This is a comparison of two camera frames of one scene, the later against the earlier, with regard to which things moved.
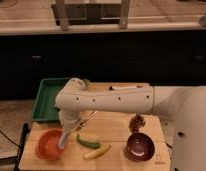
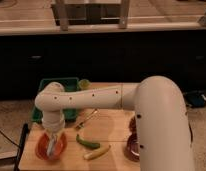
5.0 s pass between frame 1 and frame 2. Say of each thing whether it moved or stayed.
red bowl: stayed
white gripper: moved
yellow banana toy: stayed
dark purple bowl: stayed
